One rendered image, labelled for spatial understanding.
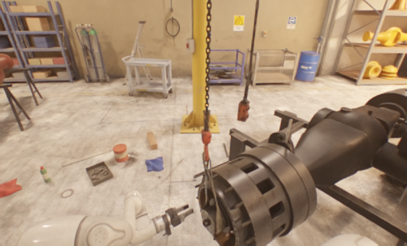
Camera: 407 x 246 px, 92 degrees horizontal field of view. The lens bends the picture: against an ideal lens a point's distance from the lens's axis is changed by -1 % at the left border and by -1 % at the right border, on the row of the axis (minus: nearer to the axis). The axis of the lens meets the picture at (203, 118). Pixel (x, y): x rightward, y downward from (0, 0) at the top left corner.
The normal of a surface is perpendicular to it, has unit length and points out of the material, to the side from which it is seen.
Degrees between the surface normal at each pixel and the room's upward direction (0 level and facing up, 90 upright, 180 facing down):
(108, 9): 90
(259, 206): 43
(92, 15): 90
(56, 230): 11
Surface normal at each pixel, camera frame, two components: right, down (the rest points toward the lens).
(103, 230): 0.20, -0.41
